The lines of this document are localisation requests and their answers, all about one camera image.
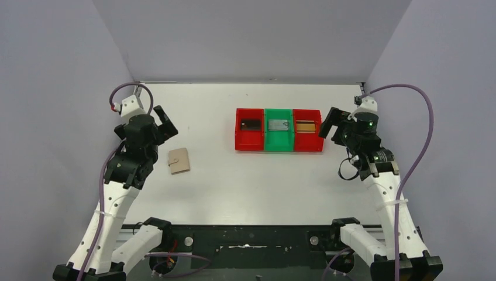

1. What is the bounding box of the left red plastic bin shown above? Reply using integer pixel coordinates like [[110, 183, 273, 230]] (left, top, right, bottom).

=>
[[235, 108, 265, 151]]

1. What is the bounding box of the gold credit card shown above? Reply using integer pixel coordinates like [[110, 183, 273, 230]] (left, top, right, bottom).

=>
[[295, 120, 316, 133]]

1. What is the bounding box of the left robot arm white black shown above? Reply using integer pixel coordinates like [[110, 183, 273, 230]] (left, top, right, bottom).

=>
[[53, 95, 178, 280]]

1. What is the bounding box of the green plastic bin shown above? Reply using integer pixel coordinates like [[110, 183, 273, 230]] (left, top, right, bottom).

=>
[[264, 108, 294, 152]]

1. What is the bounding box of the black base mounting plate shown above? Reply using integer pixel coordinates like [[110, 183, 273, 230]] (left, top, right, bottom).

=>
[[120, 224, 388, 270]]

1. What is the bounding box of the right red plastic bin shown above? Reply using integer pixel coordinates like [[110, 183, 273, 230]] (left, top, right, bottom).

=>
[[292, 109, 324, 153]]

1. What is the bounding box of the red plastic bin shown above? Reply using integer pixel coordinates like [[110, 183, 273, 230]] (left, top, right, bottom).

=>
[[292, 109, 324, 153], [235, 108, 265, 151]]

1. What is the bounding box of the black credit card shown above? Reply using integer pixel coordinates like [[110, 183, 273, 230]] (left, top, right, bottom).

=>
[[240, 119, 261, 131]]

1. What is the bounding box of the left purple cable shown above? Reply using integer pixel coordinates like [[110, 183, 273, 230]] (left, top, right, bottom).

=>
[[77, 82, 154, 281]]

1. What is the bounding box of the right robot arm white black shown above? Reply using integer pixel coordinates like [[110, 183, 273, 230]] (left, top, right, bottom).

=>
[[319, 98, 443, 280]]

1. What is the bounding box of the silver credit card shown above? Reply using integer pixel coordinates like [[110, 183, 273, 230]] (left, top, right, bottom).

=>
[[268, 119, 290, 131]]

